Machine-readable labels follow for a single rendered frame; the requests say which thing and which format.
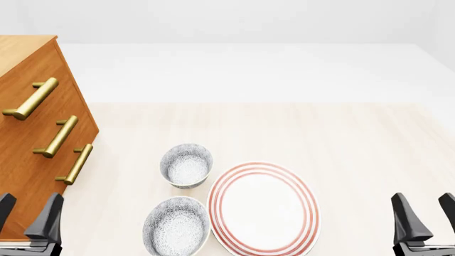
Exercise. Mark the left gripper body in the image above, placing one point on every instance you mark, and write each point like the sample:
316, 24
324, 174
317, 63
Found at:
25, 249

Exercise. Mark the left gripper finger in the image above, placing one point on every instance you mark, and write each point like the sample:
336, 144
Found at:
48, 221
6, 205

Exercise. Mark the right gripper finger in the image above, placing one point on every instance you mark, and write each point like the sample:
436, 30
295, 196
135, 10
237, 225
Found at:
449, 208
409, 226

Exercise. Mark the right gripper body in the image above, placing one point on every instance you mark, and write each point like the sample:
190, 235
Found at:
426, 250

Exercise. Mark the grey patterned bowl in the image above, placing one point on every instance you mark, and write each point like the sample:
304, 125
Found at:
186, 170
176, 226

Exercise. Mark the wooden drawer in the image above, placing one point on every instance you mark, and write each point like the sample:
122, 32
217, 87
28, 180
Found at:
14, 90
85, 134
21, 165

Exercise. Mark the white plate with red rings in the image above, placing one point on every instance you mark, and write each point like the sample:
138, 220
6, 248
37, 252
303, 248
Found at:
263, 210

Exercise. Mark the wooden cabinet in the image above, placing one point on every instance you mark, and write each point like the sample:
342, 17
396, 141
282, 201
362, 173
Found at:
21, 50

